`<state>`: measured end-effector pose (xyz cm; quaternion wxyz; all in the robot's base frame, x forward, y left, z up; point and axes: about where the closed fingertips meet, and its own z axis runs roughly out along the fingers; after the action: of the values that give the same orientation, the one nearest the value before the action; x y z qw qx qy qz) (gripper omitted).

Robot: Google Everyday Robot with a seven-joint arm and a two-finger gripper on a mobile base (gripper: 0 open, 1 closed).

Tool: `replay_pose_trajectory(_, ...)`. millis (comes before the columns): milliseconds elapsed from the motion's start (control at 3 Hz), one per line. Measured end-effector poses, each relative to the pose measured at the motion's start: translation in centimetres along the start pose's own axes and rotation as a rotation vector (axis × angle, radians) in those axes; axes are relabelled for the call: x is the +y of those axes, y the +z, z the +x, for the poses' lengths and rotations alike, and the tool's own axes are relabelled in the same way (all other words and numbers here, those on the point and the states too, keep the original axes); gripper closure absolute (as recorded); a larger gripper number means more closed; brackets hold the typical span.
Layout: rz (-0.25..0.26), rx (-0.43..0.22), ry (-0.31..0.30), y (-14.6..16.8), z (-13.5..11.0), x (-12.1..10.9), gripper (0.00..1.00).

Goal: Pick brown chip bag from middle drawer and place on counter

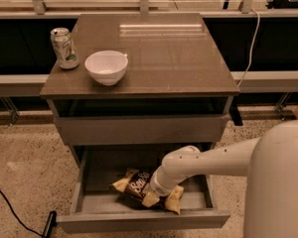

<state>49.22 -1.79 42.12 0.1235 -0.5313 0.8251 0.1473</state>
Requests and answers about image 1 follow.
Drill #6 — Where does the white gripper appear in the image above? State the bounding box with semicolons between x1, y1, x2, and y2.
142;166;184;214

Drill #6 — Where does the brown chip bag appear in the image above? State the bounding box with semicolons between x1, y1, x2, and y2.
112;168;169;210

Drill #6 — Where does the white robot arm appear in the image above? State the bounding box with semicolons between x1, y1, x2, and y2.
143;120;298;238

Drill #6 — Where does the open middle drawer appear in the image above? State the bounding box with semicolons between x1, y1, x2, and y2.
57;145;229;233

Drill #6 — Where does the grey top drawer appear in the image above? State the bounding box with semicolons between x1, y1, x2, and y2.
55;115;229;145

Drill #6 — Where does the grey drawer cabinet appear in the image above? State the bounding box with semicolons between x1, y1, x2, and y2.
39;12;240;167

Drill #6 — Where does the white ceramic bowl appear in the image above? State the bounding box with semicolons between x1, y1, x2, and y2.
84;51;128;86

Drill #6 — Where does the green white soda can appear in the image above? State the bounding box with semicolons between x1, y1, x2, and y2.
51;28;79;69

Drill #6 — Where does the metal glass railing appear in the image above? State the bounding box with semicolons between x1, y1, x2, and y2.
0;0;298;121

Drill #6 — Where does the black floor cable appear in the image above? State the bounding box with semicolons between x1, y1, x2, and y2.
0;180;48;238

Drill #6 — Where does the white hanging cable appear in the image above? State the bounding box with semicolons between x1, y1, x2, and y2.
236;8;261;88

